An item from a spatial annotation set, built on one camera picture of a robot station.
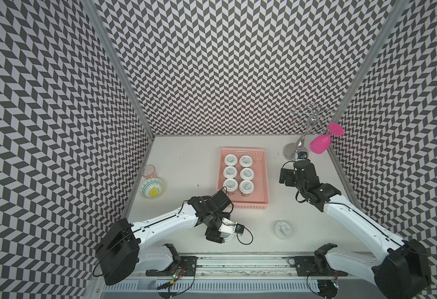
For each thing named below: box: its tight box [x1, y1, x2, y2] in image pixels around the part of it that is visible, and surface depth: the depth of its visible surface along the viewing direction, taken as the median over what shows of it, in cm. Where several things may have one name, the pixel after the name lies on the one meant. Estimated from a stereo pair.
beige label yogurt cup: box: [224, 153, 238, 167], surface depth 101 cm
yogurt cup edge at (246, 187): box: [239, 179, 255, 197], surface depth 90 cm
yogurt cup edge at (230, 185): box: [222, 177, 239, 196], surface depth 91 cm
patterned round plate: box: [138, 177, 165, 200], surface depth 95 cm
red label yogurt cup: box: [239, 155, 254, 168], surface depth 100 cm
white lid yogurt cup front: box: [220, 231, 235, 242], surface depth 75 cm
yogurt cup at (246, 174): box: [239, 167, 255, 181], surface depth 95 cm
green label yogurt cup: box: [222, 165, 238, 179], surface depth 96 cm
